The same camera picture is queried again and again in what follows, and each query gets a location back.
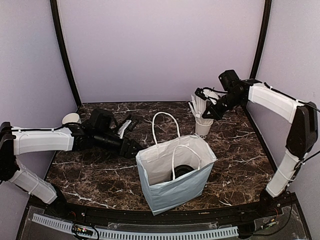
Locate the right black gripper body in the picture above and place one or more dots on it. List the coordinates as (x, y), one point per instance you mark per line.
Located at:
(231, 102)

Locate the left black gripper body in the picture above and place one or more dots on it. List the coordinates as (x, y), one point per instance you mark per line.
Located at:
(122, 152)

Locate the white cup holding straws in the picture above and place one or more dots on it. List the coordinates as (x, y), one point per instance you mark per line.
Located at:
(202, 128)

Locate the white paper bag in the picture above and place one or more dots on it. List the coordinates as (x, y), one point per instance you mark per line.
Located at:
(156, 163)

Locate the stack of paper cups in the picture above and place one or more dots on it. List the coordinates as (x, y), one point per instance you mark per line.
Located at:
(71, 118)

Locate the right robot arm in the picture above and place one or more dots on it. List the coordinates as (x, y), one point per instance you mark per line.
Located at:
(302, 116)

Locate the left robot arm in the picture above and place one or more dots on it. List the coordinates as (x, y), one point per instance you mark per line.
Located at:
(100, 130)

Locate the green circuit board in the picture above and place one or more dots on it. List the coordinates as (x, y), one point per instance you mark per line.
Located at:
(81, 230)

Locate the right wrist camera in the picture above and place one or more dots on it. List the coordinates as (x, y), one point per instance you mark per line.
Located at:
(207, 94)

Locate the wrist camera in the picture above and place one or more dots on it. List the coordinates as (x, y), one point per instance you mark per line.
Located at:
(207, 94)
(127, 125)

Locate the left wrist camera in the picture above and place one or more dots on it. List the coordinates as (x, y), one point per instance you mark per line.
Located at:
(127, 125)

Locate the black front table rail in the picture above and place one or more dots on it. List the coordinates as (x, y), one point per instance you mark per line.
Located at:
(239, 214)

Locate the white slotted cable duct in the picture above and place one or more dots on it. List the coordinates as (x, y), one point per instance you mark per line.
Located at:
(119, 231)

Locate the left black frame post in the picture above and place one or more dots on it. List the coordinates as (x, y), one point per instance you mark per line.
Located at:
(63, 51)

